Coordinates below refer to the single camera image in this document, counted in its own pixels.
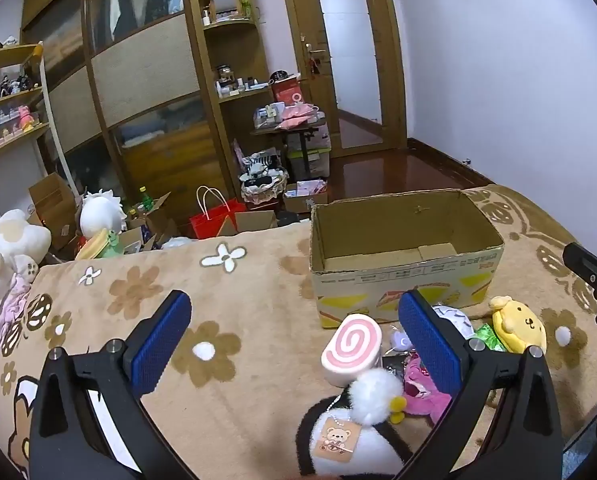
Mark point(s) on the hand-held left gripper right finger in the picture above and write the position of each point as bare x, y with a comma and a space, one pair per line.
428, 345

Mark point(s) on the black packet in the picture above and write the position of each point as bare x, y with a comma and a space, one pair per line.
393, 362

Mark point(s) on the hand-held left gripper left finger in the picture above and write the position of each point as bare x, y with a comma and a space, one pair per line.
161, 345

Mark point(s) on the blue cloth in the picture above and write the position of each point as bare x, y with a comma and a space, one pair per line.
586, 445

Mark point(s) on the pink bear plush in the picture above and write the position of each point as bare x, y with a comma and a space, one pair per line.
421, 385

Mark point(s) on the pink packets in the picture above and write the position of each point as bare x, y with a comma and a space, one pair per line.
298, 112

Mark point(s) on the green frog toy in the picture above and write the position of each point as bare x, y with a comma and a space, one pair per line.
112, 245

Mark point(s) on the white haired plush head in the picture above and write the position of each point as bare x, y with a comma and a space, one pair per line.
101, 212

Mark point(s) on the pink swirl roll plush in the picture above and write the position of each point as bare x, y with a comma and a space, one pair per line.
351, 355

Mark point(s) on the wooden corner shelf unit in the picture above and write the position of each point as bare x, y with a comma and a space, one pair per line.
228, 55

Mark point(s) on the green bottle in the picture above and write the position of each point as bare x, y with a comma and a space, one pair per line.
147, 200

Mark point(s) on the red gift bag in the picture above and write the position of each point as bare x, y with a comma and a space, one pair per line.
213, 222

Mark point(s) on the small wooden side table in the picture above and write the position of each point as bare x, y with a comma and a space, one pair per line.
303, 132

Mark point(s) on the wooden shelf of figurines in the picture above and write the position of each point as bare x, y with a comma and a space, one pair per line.
13, 95

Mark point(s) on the black white penguin plush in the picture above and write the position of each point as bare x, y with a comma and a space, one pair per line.
373, 395

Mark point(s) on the white black round plush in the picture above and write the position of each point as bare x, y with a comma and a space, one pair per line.
453, 317

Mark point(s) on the basket of clothes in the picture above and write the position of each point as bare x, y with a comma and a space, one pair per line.
263, 180

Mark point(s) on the red paper bag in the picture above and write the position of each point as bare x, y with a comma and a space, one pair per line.
287, 91

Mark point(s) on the wooden door with glass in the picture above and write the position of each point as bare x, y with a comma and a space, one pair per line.
348, 50

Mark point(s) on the white beige plush toy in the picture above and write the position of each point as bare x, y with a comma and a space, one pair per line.
8, 240

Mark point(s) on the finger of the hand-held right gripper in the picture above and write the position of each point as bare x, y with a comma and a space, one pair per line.
591, 265

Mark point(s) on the small cardboard box with packets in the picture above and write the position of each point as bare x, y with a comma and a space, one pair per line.
303, 197

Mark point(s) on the green tissue packet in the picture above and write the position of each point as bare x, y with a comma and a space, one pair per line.
488, 337

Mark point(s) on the open cardboard box with bottles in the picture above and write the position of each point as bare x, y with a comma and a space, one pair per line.
153, 220

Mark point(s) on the tall brown cardboard box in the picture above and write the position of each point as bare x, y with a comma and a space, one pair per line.
53, 205

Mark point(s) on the yellow dog plush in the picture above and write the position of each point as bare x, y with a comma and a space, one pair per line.
521, 322

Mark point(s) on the picture frame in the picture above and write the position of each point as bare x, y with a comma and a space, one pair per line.
224, 4

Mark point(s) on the wooden wardrobe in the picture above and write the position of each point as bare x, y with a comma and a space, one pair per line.
143, 80

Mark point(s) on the clear bag with purple item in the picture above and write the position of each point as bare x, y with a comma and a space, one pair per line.
401, 342

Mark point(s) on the flat cardboard box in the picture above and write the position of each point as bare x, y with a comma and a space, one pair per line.
251, 221

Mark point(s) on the clear plastic storage box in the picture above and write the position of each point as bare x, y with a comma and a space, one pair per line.
311, 157

